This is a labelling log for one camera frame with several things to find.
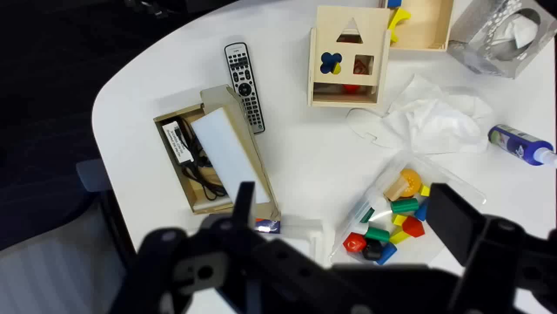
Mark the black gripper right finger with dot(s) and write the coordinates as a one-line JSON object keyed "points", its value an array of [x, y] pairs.
{"points": [[455, 221]]}

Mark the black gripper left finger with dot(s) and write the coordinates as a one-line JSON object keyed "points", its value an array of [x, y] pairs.
{"points": [[244, 203]]}

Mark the wooden tray box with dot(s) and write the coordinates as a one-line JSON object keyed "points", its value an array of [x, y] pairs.
{"points": [[244, 116]]}

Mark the grey tissue box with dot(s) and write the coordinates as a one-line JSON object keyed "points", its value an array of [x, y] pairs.
{"points": [[493, 41]]}

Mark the wooden shape sorter box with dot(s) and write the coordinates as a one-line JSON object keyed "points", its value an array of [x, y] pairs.
{"points": [[349, 36]]}

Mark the small colourful packet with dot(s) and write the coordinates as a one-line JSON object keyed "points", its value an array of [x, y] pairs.
{"points": [[267, 226]]}

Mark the red block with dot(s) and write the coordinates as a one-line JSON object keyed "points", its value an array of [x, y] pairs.
{"points": [[354, 242], [413, 228]]}

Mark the small yellow block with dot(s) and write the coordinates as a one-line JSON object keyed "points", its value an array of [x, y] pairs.
{"points": [[425, 191]]}

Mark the green block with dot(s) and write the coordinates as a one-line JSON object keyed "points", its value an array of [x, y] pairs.
{"points": [[405, 205], [378, 235]]}

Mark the orange cylinder block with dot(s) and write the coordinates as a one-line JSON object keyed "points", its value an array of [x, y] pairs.
{"points": [[412, 183]]}

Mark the tan wooden cylinder block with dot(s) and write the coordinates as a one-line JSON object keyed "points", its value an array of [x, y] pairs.
{"points": [[396, 191]]}

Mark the clear plastic bin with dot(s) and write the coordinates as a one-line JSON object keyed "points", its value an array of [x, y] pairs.
{"points": [[385, 176]]}

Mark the black block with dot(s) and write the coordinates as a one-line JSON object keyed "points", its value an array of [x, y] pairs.
{"points": [[373, 251]]}

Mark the blue spray bottle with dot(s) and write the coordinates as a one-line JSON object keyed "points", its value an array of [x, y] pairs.
{"points": [[519, 144]]}

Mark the white plastic bag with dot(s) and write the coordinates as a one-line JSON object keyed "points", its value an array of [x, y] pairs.
{"points": [[441, 120]]}

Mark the grey remote control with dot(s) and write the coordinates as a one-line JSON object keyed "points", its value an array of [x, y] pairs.
{"points": [[244, 88]]}

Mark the blue clover block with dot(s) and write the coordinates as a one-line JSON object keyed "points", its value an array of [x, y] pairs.
{"points": [[330, 62]]}

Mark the wooden tray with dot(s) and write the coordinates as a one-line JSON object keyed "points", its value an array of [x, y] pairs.
{"points": [[427, 27]]}

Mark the yellow curved block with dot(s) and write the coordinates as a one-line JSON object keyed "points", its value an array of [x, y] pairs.
{"points": [[398, 22]]}

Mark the grey mesh office chair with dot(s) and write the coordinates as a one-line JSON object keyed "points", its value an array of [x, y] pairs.
{"points": [[36, 263]]}

